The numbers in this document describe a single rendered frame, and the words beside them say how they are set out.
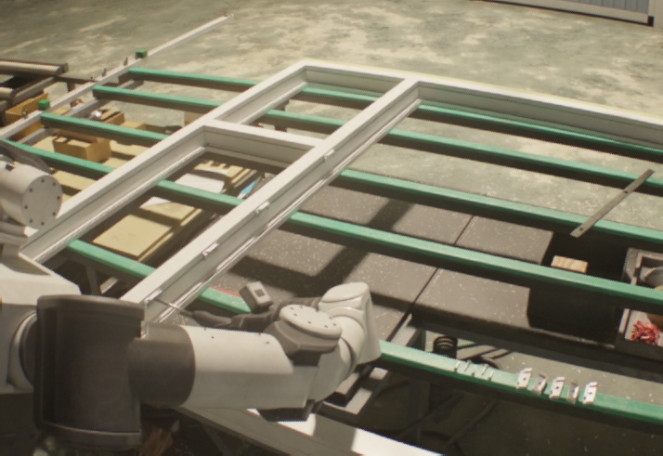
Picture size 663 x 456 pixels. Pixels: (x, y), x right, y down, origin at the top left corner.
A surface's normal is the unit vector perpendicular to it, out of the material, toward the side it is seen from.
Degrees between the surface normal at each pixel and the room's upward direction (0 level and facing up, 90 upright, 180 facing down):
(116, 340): 64
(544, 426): 0
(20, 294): 56
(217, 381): 74
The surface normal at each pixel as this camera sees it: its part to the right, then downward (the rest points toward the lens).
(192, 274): 0.87, 0.19
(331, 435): -0.04, -0.88
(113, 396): 0.71, -0.17
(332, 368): 0.53, 0.29
